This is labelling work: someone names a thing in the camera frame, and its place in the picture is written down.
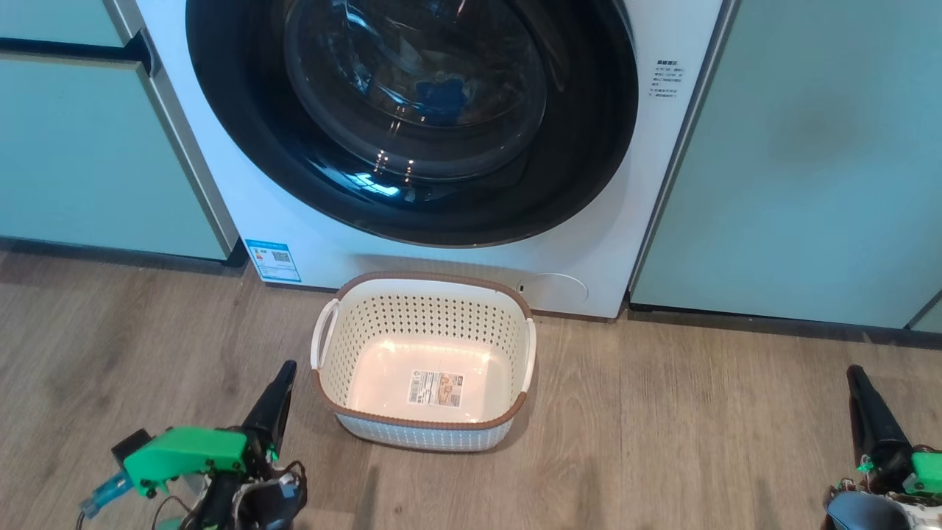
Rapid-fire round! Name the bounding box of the white washing machine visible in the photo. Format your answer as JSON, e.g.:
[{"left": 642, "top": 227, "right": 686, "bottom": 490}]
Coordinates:
[{"left": 136, "top": 0, "right": 737, "bottom": 319}]

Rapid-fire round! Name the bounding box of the white perforated laundry basket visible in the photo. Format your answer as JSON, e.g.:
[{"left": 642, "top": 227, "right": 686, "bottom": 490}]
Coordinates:
[{"left": 311, "top": 271, "right": 538, "bottom": 452}]

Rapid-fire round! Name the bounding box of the round white filter cover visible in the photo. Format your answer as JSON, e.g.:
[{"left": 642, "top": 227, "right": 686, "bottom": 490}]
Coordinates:
[{"left": 519, "top": 272, "right": 589, "bottom": 314}]

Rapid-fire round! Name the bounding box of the pale yellow printed garment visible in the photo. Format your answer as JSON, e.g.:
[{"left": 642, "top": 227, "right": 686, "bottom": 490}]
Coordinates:
[{"left": 416, "top": 70, "right": 472, "bottom": 122}]

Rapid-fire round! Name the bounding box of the printed label in basket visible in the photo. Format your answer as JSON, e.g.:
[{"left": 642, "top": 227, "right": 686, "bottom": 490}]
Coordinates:
[{"left": 408, "top": 370, "right": 464, "bottom": 408}]

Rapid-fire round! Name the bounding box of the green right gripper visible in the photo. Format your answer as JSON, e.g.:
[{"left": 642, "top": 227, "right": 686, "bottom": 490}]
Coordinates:
[{"left": 828, "top": 364, "right": 942, "bottom": 512}]

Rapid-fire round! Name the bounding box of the dark round washing machine door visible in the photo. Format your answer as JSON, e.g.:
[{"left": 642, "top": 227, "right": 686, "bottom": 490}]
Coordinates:
[{"left": 185, "top": 0, "right": 640, "bottom": 247}]

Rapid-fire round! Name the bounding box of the black cabinet kickboard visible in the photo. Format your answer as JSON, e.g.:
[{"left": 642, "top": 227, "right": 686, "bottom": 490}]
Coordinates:
[
  {"left": 626, "top": 302, "right": 942, "bottom": 350},
  {"left": 0, "top": 236, "right": 247, "bottom": 277}
]

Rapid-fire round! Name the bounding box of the teal cabinet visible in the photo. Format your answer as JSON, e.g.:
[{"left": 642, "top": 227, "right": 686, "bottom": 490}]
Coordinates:
[
  {"left": 629, "top": 0, "right": 942, "bottom": 331},
  {"left": 0, "top": 0, "right": 244, "bottom": 262}
]

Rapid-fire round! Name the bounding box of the blue energy label sticker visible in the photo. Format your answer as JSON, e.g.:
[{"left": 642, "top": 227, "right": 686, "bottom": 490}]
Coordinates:
[{"left": 245, "top": 238, "right": 302, "bottom": 284}]

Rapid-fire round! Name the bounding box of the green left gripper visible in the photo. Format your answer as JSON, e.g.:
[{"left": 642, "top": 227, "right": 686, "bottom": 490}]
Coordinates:
[{"left": 121, "top": 359, "right": 298, "bottom": 499}]

